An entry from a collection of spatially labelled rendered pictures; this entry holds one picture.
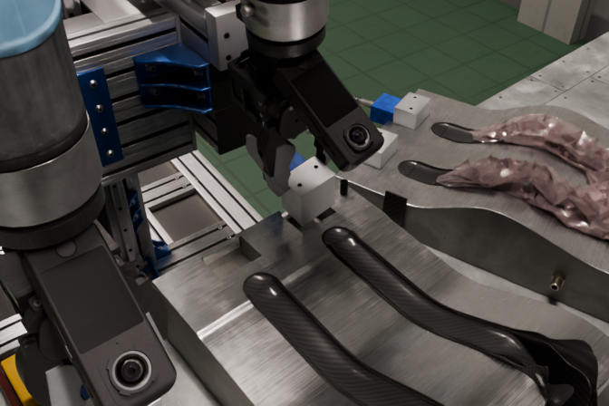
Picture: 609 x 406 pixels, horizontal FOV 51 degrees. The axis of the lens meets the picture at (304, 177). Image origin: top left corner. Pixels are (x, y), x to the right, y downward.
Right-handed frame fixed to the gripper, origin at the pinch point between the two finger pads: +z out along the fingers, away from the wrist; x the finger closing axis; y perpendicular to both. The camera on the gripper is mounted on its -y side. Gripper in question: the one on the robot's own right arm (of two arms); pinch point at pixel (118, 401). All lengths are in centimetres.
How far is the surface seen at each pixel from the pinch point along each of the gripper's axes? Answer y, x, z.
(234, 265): 12.6, -19.0, 8.8
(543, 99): 15, -85, 15
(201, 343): 5.0, -9.9, 6.9
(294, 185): 11.1, -26.7, 0.1
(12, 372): 17.2, 5.0, 11.4
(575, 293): -13, -48, 13
